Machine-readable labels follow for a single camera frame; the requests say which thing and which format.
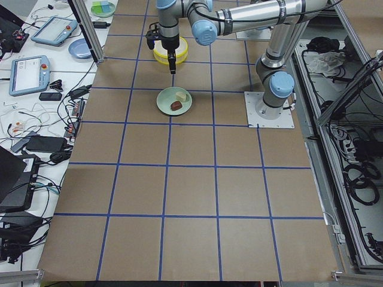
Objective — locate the black laptop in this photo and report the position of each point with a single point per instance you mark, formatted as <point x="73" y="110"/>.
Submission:
<point x="18" y="176"/>

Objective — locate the green bowl with sponges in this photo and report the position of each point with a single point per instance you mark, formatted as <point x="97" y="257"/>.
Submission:
<point x="102" y="9"/>

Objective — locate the black phone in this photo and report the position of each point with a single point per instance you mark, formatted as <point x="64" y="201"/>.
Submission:
<point x="50" y="96"/>

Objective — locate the near blue teach pendant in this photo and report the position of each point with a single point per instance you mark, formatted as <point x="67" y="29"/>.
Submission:
<point x="29" y="75"/>

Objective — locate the far blue teach pendant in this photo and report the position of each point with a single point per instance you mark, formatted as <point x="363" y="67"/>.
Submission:
<point x="55" y="31"/>

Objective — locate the blue plate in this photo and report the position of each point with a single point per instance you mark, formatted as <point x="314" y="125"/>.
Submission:
<point x="79" y="49"/>

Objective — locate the white steamed bun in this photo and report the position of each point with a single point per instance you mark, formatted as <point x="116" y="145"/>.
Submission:
<point x="181" y="96"/>

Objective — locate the black power adapter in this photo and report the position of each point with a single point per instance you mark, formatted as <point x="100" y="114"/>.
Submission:
<point x="100" y="24"/>

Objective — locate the blue teach pendant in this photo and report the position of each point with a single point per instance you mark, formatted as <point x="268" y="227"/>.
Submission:
<point x="55" y="31"/>
<point x="29" y="75"/>

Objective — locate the white crumpled cloth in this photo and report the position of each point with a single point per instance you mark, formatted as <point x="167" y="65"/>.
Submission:
<point x="327" y="64"/>

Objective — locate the aluminium frame post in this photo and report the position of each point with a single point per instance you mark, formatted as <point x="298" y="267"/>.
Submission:
<point x="82" y="17"/>

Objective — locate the light green plate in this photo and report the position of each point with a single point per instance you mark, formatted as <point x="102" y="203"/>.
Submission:
<point x="167" y="96"/>

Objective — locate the middle yellow bamboo steamer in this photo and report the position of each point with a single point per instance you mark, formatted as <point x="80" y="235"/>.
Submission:
<point x="161" y="55"/>

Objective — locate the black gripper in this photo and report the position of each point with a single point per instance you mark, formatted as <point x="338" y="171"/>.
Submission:
<point x="169" y="43"/>

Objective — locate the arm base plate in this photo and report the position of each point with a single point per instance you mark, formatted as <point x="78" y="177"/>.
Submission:
<point x="254" y="35"/>
<point x="284" y="119"/>

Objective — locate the brown steamed bun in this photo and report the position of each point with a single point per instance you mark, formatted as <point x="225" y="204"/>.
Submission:
<point x="176" y="105"/>

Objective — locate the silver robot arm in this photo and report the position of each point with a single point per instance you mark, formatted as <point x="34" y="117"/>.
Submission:
<point x="287" y="18"/>

